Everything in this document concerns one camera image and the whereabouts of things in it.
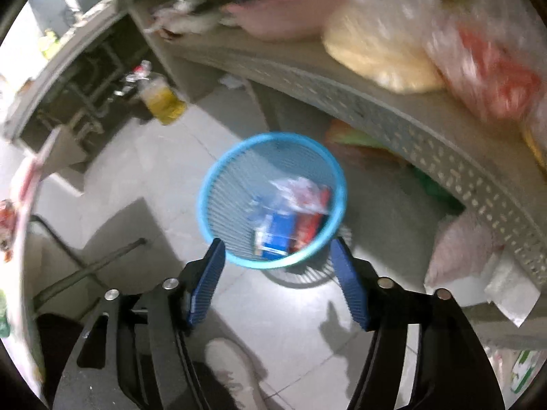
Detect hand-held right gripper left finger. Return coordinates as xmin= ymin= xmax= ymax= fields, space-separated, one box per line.
xmin=53 ymin=239 xmax=227 ymax=410

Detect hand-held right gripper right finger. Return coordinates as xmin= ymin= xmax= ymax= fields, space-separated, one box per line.
xmin=330 ymin=237 xmax=507 ymax=410

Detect blue mesh trash basket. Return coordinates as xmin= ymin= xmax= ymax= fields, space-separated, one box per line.
xmin=197 ymin=132 xmax=348 ymax=270

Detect red snack bag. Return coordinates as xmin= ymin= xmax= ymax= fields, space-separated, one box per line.
xmin=0 ymin=200 xmax=18 ymax=261

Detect red snack packet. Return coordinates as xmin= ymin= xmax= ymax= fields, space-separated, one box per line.
xmin=288 ymin=186 xmax=334 ymax=254

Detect blue carton box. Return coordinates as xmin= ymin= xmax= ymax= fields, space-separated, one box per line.
xmin=254 ymin=211 xmax=300 ymax=261

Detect person's white shoe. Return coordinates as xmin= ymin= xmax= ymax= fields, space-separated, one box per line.
xmin=204 ymin=337 xmax=268 ymax=410

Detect clear plastic wrapper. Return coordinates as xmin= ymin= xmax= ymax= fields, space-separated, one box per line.
xmin=269 ymin=177 xmax=319 ymax=212

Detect pink plastic bag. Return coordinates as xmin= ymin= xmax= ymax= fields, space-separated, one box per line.
xmin=425 ymin=214 xmax=505 ymax=295

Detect green and orange bag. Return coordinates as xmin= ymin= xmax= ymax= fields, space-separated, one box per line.
xmin=322 ymin=120 xmax=466 ymax=214

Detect white paper sheet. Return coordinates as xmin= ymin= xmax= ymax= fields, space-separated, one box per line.
xmin=485 ymin=256 xmax=541 ymax=327

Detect perforated metal shelf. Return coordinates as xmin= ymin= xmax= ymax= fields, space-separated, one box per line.
xmin=128 ymin=0 xmax=547 ymax=291

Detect yellow cooking oil bottle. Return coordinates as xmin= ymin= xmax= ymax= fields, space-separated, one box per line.
xmin=137 ymin=62 xmax=187 ymax=126

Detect green and white carton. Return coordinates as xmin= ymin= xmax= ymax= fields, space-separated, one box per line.
xmin=508 ymin=348 xmax=541 ymax=394

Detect pink balloon print tablecloth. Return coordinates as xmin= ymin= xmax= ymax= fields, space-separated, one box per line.
xmin=0 ymin=128 xmax=61 ymax=394

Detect metal drain pipes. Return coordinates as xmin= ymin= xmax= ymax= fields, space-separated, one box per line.
xmin=38 ymin=47 xmax=129 ymax=137

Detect yellow food bag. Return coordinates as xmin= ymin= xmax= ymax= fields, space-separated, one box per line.
xmin=322 ymin=4 xmax=445 ymax=93

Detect red food in plastic bag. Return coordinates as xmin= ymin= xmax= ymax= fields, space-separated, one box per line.
xmin=423 ymin=0 xmax=547 ymax=124

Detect grey kitchen counter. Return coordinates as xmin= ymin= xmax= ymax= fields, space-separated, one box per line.
xmin=0 ymin=9 xmax=129 ymax=141

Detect crumpled white plastic bag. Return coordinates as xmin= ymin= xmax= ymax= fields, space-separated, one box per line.
xmin=145 ymin=0 xmax=231 ymax=37

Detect yellow detergent bottle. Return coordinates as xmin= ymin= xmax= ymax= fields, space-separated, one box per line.
xmin=38 ymin=30 xmax=61 ymax=58

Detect metal table frame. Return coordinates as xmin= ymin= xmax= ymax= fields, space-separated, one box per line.
xmin=30 ymin=214 xmax=148 ymax=304

